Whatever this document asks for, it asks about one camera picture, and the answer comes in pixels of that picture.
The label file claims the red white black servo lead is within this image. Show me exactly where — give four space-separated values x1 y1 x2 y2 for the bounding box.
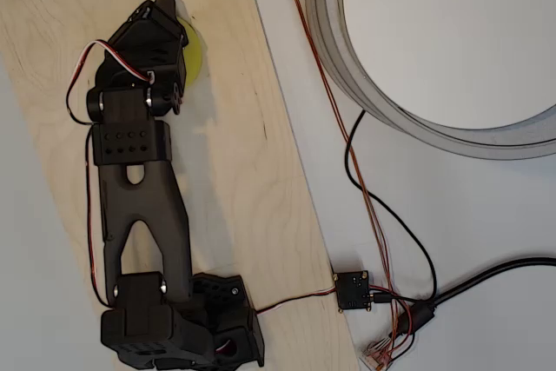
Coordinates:
254 286 338 315

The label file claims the thin red wire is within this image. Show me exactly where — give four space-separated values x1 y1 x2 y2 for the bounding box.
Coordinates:
367 284 419 361

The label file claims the yellow round foam disc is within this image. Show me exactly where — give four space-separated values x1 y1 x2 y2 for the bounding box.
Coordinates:
175 17 205 88

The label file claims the thin black usb cable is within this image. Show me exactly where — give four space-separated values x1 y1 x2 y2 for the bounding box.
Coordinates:
345 109 438 305

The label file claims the light wooden board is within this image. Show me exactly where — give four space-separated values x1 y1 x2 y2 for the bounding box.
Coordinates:
0 0 361 371

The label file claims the clear wire connector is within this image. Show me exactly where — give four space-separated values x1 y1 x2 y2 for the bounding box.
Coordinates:
359 338 394 370

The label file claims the small black controller board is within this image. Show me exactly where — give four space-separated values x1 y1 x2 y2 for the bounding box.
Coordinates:
333 269 374 314

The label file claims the wrist servo cable loop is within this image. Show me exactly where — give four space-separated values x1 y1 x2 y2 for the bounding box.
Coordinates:
65 39 156 126

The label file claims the thin copper wire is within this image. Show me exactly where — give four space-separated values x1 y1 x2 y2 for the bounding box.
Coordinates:
281 0 403 346

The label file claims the thick black power cable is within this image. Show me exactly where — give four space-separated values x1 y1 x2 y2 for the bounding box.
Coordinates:
399 256 556 338

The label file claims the large grey ring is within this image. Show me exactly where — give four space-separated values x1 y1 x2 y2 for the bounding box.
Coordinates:
305 0 556 162

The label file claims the thin dark arm cable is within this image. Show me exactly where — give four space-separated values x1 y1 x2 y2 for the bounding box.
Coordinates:
83 127 109 308

